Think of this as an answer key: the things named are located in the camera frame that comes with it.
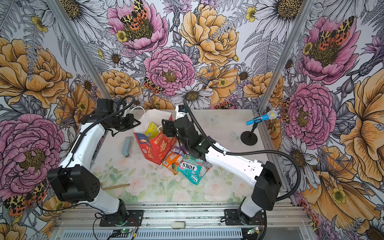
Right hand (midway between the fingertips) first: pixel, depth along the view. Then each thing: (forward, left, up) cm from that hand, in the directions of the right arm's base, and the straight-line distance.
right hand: (168, 125), depth 73 cm
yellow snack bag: (+8, +13, -15) cm, 21 cm away
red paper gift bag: (-4, +8, -14) cm, 17 cm away
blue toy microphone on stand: (+12, -50, -30) cm, 59 cm away
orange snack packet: (-2, +2, -28) cm, 28 cm away
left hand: (+5, +17, -7) cm, 19 cm away
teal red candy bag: (-4, -8, -27) cm, 28 cm away
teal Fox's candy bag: (-10, -12, -26) cm, 31 cm away
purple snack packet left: (+3, -1, -27) cm, 27 cm away
